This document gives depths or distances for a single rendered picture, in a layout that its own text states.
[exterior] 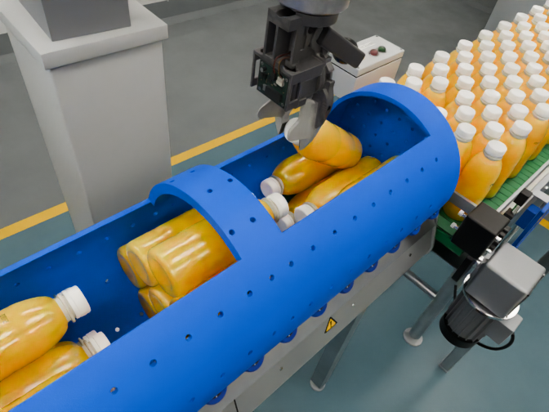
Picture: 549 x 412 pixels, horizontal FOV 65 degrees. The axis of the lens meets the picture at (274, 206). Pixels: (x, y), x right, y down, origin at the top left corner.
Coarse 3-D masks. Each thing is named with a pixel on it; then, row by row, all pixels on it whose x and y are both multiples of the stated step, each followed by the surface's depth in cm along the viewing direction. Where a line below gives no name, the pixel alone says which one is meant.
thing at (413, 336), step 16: (544, 176) 119; (544, 192) 220; (512, 224) 126; (448, 256) 121; (464, 256) 122; (464, 272) 103; (432, 288) 161; (448, 288) 151; (432, 304) 160; (432, 320) 166; (416, 336) 176
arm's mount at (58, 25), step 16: (32, 0) 98; (48, 0) 93; (64, 0) 94; (80, 0) 97; (96, 0) 99; (112, 0) 101; (32, 16) 105; (48, 16) 95; (64, 16) 97; (80, 16) 99; (96, 16) 101; (112, 16) 103; (128, 16) 106; (48, 32) 98; (64, 32) 99; (80, 32) 101; (96, 32) 103
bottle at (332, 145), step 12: (324, 132) 68; (336, 132) 71; (348, 132) 78; (312, 144) 68; (324, 144) 69; (336, 144) 71; (348, 144) 75; (360, 144) 81; (312, 156) 70; (324, 156) 71; (336, 156) 73; (348, 156) 77; (360, 156) 81
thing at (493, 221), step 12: (480, 204) 93; (468, 216) 90; (480, 216) 90; (492, 216) 91; (504, 216) 91; (456, 228) 96; (468, 228) 91; (480, 228) 89; (492, 228) 88; (504, 228) 89; (456, 240) 95; (468, 240) 92; (480, 240) 90; (492, 240) 88; (468, 252) 94; (480, 252) 92
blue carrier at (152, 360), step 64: (384, 128) 84; (448, 128) 74; (192, 192) 54; (256, 192) 83; (384, 192) 64; (448, 192) 77; (64, 256) 60; (256, 256) 51; (320, 256) 57; (128, 320) 69; (192, 320) 46; (256, 320) 51; (64, 384) 39; (128, 384) 42; (192, 384) 47
